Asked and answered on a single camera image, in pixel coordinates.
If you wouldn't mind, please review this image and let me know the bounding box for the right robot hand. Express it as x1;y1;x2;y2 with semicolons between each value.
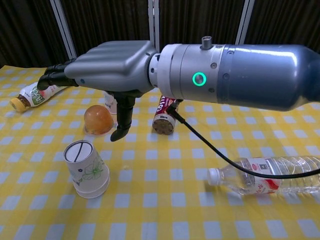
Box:
37;39;161;143

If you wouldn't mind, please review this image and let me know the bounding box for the white floral paper cup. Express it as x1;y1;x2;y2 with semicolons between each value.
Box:
74;178;111;200
103;90;118;115

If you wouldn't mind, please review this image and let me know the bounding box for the paper cup with line mark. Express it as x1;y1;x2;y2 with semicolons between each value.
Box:
63;140;111;196

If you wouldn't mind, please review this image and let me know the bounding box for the orange jelly cup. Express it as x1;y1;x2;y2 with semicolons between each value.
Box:
83;104;115;136

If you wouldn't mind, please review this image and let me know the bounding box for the red Costa coffee bottle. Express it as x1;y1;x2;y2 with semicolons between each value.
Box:
152;94;180;136

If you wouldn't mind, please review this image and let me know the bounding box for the white yogurt drink bottle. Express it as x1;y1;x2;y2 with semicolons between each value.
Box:
9;81;68;112

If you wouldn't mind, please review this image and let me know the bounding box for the yellow white checkered tablecloth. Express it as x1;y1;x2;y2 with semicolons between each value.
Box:
0;63;320;240

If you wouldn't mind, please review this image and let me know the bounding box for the red label water bottle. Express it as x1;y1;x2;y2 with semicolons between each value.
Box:
206;155;320;197

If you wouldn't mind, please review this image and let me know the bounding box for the grey aluminium frame bar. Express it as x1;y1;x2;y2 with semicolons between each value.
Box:
234;0;256;46
147;0;161;50
49;0;78;61

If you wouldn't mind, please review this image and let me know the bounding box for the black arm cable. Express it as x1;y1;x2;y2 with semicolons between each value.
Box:
166;99;320;179

